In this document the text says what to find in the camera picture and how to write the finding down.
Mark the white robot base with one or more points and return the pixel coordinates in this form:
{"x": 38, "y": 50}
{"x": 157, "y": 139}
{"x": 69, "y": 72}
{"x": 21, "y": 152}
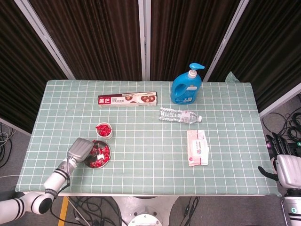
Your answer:
{"x": 145, "y": 212}

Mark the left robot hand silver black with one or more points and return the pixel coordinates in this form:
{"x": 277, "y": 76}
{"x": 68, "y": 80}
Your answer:
{"x": 80, "y": 149}

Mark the long baking paper box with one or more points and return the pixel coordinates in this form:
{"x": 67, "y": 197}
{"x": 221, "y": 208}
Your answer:
{"x": 117, "y": 100}

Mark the white table frame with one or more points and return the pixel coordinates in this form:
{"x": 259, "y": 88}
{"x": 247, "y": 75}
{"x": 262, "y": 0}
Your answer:
{"x": 211, "y": 195}

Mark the green checked tablecloth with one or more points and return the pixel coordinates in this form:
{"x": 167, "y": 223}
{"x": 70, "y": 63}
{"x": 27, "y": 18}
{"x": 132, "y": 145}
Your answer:
{"x": 150, "y": 164}

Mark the blue detergent pump bottle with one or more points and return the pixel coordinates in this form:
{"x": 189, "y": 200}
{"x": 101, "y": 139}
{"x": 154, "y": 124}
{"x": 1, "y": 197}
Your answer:
{"x": 185, "y": 91}

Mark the yellow floor tape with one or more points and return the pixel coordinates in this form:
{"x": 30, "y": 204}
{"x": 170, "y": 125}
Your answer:
{"x": 61, "y": 214}

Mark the white paper cup blue logo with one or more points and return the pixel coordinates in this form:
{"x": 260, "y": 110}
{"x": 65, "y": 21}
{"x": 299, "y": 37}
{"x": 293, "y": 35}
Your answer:
{"x": 109, "y": 137}

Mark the dark ribbed partition panel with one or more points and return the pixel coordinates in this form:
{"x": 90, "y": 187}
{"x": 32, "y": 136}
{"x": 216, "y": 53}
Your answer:
{"x": 18, "y": 70}
{"x": 270, "y": 47}
{"x": 183, "y": 30}
{"x": 94, "y": 35}

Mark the pink wet wipes pack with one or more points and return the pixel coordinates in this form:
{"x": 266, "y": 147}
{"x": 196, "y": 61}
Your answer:
{"x": 197, "y": 148}

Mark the black power strip pink label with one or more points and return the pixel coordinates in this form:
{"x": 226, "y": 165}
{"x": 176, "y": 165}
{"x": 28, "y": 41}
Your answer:
{"x": 268, "y": 145}

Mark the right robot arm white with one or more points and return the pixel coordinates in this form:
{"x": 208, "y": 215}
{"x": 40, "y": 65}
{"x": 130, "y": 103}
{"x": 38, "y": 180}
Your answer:
{"x": 294, "y": 207}

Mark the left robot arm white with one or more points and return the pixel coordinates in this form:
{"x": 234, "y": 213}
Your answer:
{"x": 56, "y": 179}

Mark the clear plastic water bottle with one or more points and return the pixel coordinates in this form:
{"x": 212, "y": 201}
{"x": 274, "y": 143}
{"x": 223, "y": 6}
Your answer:
{"x": 178, "y": 115}

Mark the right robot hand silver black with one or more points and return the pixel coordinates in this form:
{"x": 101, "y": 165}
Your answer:
{"x": 290, "y": 169}

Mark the black power strip green label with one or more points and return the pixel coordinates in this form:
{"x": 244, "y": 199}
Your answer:
{"x": 299, "y": 144}

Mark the metal bowl of red candies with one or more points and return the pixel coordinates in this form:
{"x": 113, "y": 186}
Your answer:
{"x": 100, "y": 157}

